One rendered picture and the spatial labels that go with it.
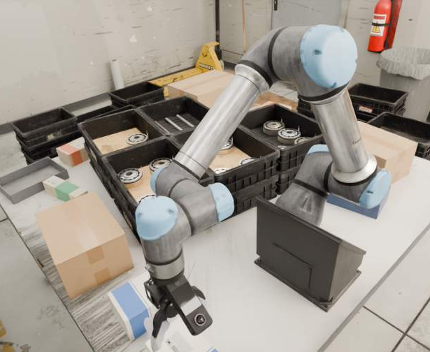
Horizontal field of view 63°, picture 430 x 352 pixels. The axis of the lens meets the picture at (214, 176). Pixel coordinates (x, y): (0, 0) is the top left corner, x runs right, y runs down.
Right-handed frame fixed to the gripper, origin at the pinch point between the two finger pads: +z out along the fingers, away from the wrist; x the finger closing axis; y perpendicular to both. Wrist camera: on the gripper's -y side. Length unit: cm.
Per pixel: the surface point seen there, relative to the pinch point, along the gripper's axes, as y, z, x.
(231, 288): 12.0, 18.2, -26.2
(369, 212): -1, 16, -88
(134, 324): 18.6, 12.3, 4.3
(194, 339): 2.0, 9.3, -3.7
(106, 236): 44.9, 2.1, -3.5
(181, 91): 125, -1, -95
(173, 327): 8.4, 9.2, -1.8
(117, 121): 116, -1, -47
